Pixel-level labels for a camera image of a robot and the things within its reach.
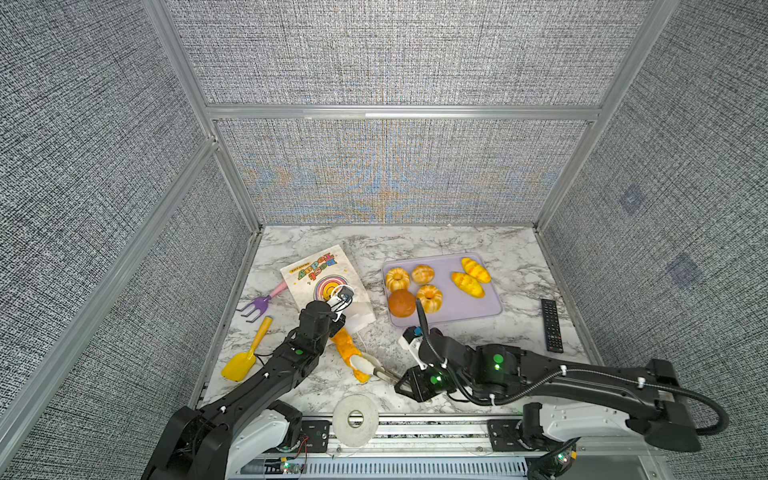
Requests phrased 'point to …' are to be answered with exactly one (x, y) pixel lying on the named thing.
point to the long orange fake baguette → (348, 349)
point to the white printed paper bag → (315, 278)
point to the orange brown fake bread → (401, 303)
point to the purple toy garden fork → (261, 304)
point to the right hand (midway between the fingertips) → (396, 388)
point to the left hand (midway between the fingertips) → (328, 299)
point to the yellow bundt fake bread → (397, 279)
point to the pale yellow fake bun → (422, 274)
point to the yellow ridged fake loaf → (475, 270)
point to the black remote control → (552, 327)
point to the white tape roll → (347, 434)
